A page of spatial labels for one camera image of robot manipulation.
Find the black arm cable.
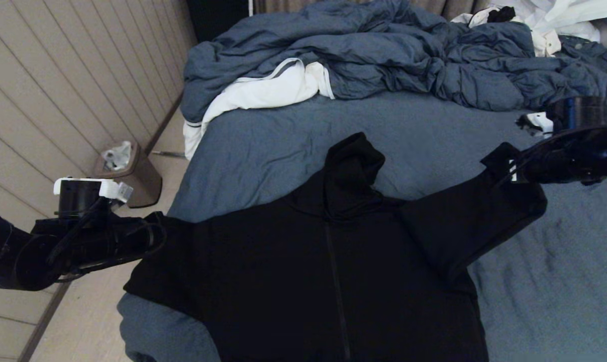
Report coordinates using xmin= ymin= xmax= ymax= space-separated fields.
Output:
xmin=0 ymin=199 xmax=167 ymax=282
xmin=499 ymin=125 xmax=607 ymax=189

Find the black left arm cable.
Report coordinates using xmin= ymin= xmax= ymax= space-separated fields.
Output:
xmin=0 ymin=199 xmax=167 ymax=282

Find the cream garment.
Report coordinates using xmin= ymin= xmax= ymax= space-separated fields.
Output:
xmin=532 ymin=29 xmax=561 ymax=57

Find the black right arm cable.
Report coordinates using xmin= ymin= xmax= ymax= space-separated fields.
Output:
xmin=499 ymin=125 xmax=607 ymax=189

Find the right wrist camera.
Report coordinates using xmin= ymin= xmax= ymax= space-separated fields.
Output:
xmin=516 ymin=96 xmax=607 ymax=139

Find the white plastic bin liner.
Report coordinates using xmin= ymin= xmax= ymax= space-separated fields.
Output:
xmin=102 ymin=141 xmax=133 ymax=171

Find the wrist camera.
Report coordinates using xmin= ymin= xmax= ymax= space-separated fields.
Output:
xmin=516 ymin=96 xmax=607 ymax=139
xmin=53 ymin=177 xmax=134 ymax=219

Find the small black garment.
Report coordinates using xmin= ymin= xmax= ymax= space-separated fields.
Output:
xmin=487 ymin=6 xmax=518 ymax=23

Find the rumpled blue duvet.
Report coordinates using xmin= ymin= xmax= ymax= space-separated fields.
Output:
xmin=180 ymin=0 xmax=607 ymax=116

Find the blue denim garment with buttons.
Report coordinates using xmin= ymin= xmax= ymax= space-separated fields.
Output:
xmin=559 ymin=34 xmax=607 ymax=81

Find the blue bed sheet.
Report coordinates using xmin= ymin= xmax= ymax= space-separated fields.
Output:
xmin=115 ymin=90 xmax=607 ymax=362

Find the black zip hoodie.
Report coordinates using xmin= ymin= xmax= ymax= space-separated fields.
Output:
xmin=124 ymin=132 xmax=549 ymax=362

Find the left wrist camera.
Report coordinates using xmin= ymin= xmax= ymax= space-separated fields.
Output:
xmin=53 ymin=177 xmax=134 ymax=219

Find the beige curtain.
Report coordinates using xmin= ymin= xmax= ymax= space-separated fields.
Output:
xmin=253 ymin=0 xmax=490 ymax=22

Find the brown trash bin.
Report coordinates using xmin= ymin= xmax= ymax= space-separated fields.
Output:
xmin=93 ymin=142 xmax=163 ymax=209

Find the black furniture piece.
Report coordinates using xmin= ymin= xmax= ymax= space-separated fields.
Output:
xmin=185 ymin=0 xmax=251 ymax=43

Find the white clothes pile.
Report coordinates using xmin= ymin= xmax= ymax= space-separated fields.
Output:
xmin=452 ymin=0 xmax=607 ymax=43

